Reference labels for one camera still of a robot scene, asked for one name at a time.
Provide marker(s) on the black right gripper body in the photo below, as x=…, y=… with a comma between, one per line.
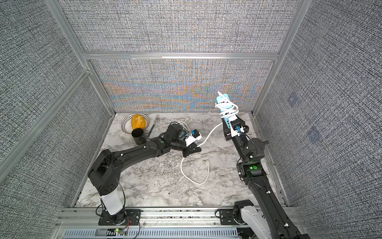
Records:
x=234, y=139

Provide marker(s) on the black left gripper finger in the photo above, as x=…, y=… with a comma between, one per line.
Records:
x=194, y=147
x=189, y=151

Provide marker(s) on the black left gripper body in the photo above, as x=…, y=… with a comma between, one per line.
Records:
x=182, y=146

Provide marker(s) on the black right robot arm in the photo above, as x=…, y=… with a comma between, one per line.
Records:
x=272, y=222

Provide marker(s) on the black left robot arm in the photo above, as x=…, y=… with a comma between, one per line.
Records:
x=105, y=172

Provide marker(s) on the black cup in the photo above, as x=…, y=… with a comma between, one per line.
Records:
x=138, y=136

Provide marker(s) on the orange bread in bowl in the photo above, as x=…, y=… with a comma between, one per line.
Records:
x=138, y=121

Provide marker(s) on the white patterned bowl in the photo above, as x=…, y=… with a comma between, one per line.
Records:
x=126, y=123

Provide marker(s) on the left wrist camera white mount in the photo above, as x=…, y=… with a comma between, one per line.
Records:
x=192, y=136

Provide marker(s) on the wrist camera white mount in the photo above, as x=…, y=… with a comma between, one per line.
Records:
x=192, y=136
x=237, y=124

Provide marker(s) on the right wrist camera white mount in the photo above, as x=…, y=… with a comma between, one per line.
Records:
x=237, y=124

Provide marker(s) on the green handled fork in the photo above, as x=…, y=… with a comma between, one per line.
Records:
x=153, y=125

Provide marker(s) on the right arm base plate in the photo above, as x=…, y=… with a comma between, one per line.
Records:
x=227, y=217

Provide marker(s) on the white slotted cable duct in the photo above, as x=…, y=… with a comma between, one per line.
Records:
x=152, y=233

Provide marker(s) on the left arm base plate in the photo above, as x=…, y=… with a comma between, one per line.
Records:
x=122, y=218

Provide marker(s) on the aluminium front rail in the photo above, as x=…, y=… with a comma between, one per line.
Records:
x=149, y=217

